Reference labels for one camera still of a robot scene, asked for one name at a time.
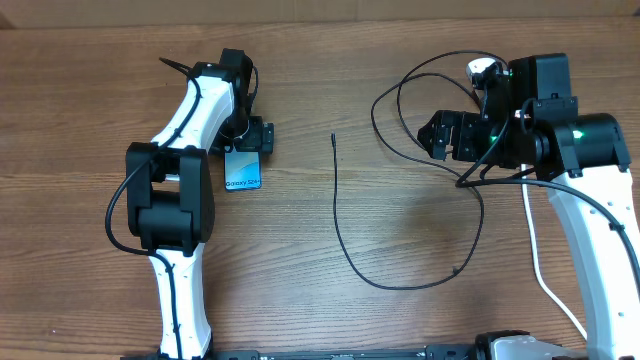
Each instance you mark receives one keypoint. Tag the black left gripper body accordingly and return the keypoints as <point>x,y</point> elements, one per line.
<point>245,132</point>

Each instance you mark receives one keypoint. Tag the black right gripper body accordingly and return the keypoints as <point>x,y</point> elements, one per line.
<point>471,140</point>

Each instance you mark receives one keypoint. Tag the Samsung Galaxy smartphone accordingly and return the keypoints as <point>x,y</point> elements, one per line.
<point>242,171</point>

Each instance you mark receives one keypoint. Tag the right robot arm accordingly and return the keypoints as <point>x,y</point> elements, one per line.
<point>529,116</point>

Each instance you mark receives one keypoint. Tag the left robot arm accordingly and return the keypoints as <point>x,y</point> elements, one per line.
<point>169,193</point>

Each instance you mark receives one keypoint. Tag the white power strip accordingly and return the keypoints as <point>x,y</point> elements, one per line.
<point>482,72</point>

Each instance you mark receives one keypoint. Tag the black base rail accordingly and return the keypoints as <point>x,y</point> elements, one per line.
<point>430,352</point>

